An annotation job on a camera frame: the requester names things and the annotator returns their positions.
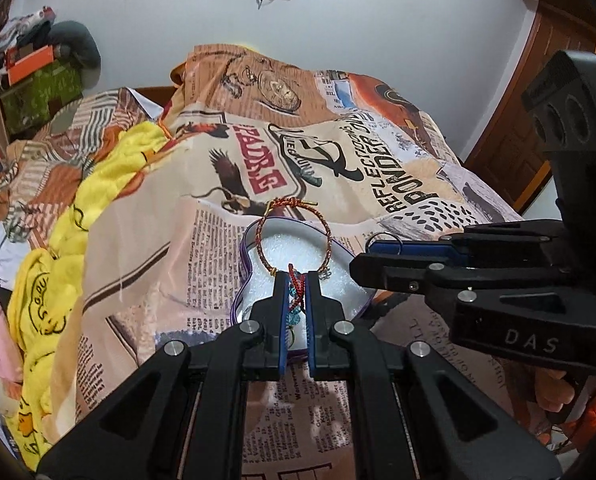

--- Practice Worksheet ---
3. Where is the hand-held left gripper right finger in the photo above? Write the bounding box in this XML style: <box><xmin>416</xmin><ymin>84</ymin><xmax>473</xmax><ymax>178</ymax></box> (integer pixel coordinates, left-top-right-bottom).
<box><xmin>305</xmin><ymin>273</ymin><xmax>563</xmax><ymax>480</ymax></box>

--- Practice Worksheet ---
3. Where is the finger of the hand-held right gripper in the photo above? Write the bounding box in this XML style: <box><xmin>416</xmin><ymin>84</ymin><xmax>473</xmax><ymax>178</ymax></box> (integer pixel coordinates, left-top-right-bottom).
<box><xmin>365</xmin><ymin>219</ymin><xmax>567</xmax><ymax>267</ymax></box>
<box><xmin>349</xmin><ymin>253</ymin><xmax>569</xmax><ymax>304</ymax></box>

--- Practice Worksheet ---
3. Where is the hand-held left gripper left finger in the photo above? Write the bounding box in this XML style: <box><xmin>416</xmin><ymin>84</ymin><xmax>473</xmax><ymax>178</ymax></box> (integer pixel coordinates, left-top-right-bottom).
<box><xmin>35</xmin><ymin>274</ymin><xmax>291</xmax><ymax>480</ymax></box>

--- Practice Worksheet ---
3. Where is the silver ring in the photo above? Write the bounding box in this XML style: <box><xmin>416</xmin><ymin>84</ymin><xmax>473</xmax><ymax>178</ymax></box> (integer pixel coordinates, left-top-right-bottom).
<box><xmin>365</xmin><ymin>232</ymin><xmax>405</xmax><ymax>257</ymax></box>

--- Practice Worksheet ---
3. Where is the teal beaded bracelet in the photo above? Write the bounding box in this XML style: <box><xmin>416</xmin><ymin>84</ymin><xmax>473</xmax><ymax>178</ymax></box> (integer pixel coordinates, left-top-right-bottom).
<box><xmin>284</xmin><ymin>280</ymin><xmax>305</xmax><ymax>332</ymax></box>

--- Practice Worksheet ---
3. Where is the purple heart-shaped tin box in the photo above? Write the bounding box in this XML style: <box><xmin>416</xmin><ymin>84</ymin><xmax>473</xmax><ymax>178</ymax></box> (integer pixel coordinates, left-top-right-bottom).
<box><xmin>230</xmin><ymin>216</ymin><xmax>379</xmax><ymax>362</ymax></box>

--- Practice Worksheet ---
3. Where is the red braided bracelet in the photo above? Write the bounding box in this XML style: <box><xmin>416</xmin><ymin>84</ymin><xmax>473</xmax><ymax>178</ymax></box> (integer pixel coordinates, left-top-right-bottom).
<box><xmin>256</xmin><ymin>197</ymin><xmax>333</xmax><ymax>312</ymax></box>

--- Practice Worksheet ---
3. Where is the person's right hand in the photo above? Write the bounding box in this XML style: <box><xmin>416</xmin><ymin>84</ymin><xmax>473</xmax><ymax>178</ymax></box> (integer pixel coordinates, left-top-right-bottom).
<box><xmin>532</xmin><ymin>367</ymin><xmax>578</xmax><ymax>414</ymax></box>

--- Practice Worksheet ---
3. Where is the brown wooden door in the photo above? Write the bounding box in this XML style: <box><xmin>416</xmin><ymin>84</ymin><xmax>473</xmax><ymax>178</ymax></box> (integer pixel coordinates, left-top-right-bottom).
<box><xmin>464</xmin><ymin>0</ymin><xmax>596</xmax><ymax>212</ymax></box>

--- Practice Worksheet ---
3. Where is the newspaper print blanket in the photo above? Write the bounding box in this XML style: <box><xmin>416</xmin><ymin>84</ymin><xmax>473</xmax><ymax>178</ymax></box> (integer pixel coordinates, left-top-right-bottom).
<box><xmin>0</xmin><ymin>42</ymin><xmax>546</xmax><ymax>480</ymax></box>

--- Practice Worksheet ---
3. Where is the yellow fleece blanket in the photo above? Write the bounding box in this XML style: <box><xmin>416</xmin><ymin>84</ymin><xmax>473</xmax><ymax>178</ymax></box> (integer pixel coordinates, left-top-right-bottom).
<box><xmin>5</xmin><ymin>121</ymin><xmax>172</xmax><ymax>472</ymax></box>

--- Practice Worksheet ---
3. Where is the pale grey cloth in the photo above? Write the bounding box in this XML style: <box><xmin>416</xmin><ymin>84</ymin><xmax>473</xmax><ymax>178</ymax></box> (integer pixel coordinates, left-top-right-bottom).
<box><xmin>0</xmin><ymin>220</ymin><xmax>30</xmax><ymax>287</ymax></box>

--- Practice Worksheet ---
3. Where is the grey plush pillow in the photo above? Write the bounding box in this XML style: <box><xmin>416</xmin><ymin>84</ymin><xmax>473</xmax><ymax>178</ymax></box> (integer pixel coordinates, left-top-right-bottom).
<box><xmin>48</xmin><ymin>20</ymin><xmax>103</xmax><ymax>69</ymax></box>

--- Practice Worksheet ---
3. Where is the orange box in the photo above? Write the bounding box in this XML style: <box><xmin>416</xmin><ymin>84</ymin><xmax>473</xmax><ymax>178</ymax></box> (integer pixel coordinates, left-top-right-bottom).
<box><xmin>7</xmin><ymin>45</ymin><xmax>55</xmax><ymax>86</ymax></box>

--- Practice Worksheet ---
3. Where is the pile of folded clothes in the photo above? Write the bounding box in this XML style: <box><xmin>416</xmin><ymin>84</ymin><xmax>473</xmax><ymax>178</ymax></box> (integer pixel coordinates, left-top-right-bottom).
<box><xmin>0</xmin><ymin>5</ymin><xmax>57</xmax><ymax>57</ymax></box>

